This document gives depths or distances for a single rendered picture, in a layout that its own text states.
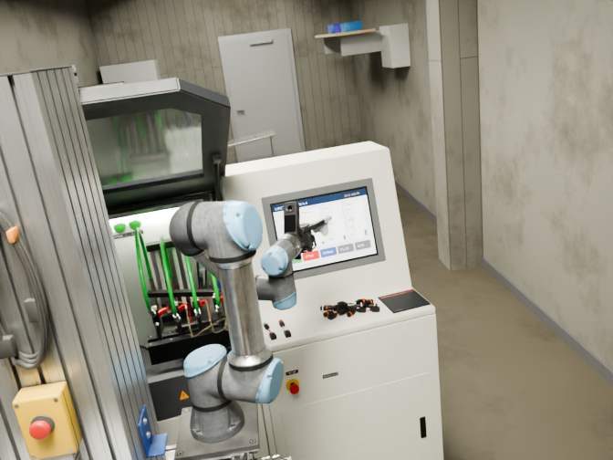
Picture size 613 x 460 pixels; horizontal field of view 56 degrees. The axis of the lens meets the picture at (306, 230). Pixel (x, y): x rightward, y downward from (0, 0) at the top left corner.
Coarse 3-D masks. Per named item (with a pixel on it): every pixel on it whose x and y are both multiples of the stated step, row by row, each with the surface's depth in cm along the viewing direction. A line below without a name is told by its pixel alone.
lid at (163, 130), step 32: (96, 96) 149; (128, 96) 151; (160, 96) 154; (192, 96) 158; (224, 96) 170; (96, 128) 167; (128, 128) 172; (160, 128) 177; (192, 128) 183; (224, 128) 185; (96, 160) 190; (128, 160) 196; (160, 160) 203; (192, 160) 211; (224, 160) 214; (128, 192) 223; (160, 192) 232; (192, 192) 242
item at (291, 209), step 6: (288, 204) 178; (294, 204) 178; (288, 210) 178; (294, 210) 178; (288, 216) 178; (294, 216) 177; (288, 222) 178; (294, 222) 177; (288, 228) 178; (294, 228) 177
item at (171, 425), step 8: (176, 416) 210; (160, 424) 208; (168, 424) 209; (176, 424) 210; (264, 424) 219; (160, 432) 209; (168, 432) 210; (176, 432) 211; (264, 432) 220; (168, 440) 211; (176, 440) 212; (264, 440) 221; (264, 448) 222; (256, 456) 223; (264, 456) 223
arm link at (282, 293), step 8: (256, 280) 170; (264, 280) 169; (272, 280) 166; (280, 280) 165; (288, 280) 166; (256, 288) 169; (264, 288) 168; (272, 288) 167; (280, 288) 166; (288, 288) 167; (264, 296) 169; (272, 296) 168; (280, 296) 167; (288, 296) 167; (280, 304) 168; (288, 304) 168
